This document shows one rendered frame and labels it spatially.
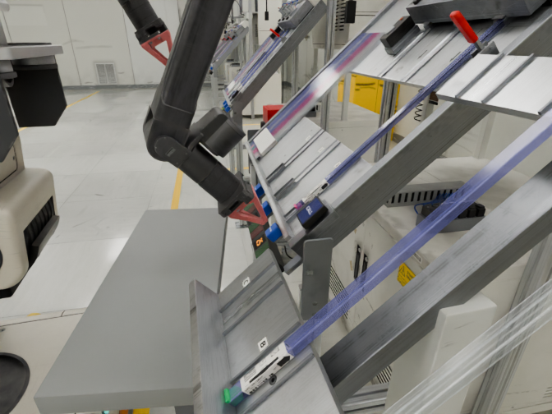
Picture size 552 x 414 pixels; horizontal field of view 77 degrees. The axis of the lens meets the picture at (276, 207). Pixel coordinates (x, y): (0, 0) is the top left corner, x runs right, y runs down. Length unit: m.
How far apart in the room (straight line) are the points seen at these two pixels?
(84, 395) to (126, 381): 0.06
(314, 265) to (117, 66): 9.11
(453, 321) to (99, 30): 9.43
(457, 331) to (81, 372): 0.52
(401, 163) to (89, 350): 0.59
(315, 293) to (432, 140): 0.32
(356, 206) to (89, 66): 9.26
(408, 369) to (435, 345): 0.07
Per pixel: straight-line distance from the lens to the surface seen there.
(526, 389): 1.29
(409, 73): 0.84
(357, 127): 2.20
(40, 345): 1.24
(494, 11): 0.80
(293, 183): 0.78
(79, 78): 9.78
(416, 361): 0.45
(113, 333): 0.69
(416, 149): 0.63
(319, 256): 0.59
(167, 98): 0.56
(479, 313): 0.41
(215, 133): 0.60
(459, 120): 0.66
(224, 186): 0.62
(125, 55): 9.49
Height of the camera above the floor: 1.05
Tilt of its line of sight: 26 degrees down
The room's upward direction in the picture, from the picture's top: straight up
